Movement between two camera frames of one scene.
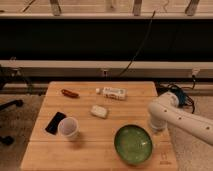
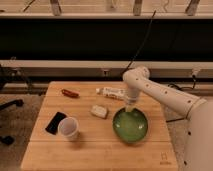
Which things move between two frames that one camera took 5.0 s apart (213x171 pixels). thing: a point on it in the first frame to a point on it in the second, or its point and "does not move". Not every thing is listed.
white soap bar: (99, 111) does not move
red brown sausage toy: (70, 94) does not move
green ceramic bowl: (133, 144) to (130, 127)
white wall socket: (195, 71) does not move
